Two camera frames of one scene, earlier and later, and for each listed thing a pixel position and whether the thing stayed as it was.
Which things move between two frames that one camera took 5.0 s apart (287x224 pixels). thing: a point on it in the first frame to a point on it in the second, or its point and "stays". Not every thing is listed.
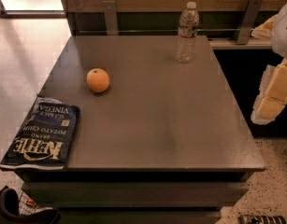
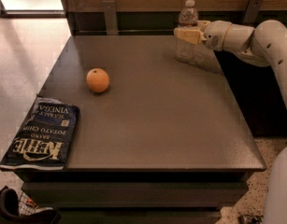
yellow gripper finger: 275,91 to 189,34
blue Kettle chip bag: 46,137 stays
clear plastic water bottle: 189,20 stays
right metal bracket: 253,6 stays
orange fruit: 97,80 stays
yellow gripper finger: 265,30 to 203,24
